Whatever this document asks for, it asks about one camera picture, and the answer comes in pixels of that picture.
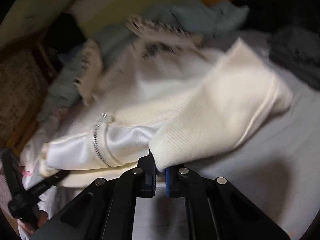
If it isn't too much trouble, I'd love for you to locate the white cream hooded sweatshirt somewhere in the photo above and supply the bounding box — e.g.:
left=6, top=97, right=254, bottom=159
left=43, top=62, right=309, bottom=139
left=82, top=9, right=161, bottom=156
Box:
left=19, top=15, right=294, bottom=188

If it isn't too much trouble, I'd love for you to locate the person's hand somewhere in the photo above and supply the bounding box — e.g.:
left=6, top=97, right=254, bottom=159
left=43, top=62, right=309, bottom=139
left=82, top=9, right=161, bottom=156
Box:
left=17, top=205, right=48, bottom=235

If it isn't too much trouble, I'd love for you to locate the white pink pillow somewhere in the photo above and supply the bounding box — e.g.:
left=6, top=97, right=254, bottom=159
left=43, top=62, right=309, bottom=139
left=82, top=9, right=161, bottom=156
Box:
left=18, top=104, right=66, bottom=240

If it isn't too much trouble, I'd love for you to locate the grey printed bed sheet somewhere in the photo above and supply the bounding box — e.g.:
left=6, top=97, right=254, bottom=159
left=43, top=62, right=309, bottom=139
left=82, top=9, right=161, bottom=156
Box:
left=136, top=31, right=319, bottom=239

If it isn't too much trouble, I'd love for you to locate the patterned brown cushion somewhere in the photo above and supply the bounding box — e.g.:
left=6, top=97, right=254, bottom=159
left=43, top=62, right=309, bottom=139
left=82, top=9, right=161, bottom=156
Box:
left=1, top=49, right=48, bottom=146

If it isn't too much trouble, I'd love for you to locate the dark grey garment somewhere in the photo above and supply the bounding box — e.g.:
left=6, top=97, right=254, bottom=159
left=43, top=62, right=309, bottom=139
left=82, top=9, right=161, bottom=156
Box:
left=267, top=26, right=319, bottom=90

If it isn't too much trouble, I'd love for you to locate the light blue blanket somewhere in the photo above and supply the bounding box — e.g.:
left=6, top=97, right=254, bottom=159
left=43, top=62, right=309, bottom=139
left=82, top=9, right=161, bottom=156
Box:
left=91, top=0, right=249, bottom=65

